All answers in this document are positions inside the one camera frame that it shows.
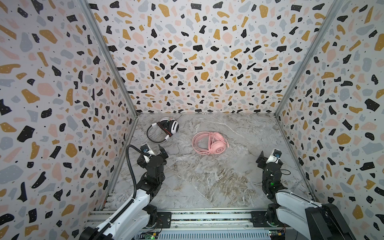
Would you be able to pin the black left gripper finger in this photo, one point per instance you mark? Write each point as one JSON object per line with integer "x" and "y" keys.
{"x": 142, "y": 161}
{"x": 163, "y": 151}

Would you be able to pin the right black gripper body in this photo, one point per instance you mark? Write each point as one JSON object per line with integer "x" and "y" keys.
{"x": 268, "y": 165}

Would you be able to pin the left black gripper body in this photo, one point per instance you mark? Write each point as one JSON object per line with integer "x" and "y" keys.
{"x": 161, "y": 158}

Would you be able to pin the white black headphones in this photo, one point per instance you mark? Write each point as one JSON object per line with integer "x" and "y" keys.
{"x": 168, "y": 125}

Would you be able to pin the pink headphones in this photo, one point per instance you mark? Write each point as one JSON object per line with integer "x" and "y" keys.
{"x": 217, "y": 144}

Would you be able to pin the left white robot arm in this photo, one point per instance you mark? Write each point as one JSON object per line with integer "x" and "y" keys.
{"x": 136, "y": 213}

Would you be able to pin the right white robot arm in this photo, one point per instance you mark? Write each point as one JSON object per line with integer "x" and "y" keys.
{"x": 310, "y": 219}

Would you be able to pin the green circuit board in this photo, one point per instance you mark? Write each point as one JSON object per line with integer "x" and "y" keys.
{"x": 148, "y": 236}

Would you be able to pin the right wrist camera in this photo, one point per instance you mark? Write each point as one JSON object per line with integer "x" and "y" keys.
{"x": 274, "y": 157}

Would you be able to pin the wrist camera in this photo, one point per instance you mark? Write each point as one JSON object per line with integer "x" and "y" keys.
{"x": 274, "y": 157}
{"x": 147, "y": 151}

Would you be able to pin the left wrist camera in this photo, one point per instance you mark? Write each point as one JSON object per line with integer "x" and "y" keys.
{"x": 147, "y": 151}

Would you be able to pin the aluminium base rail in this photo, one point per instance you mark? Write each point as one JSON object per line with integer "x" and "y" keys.
{"x": 210, "y": 224}

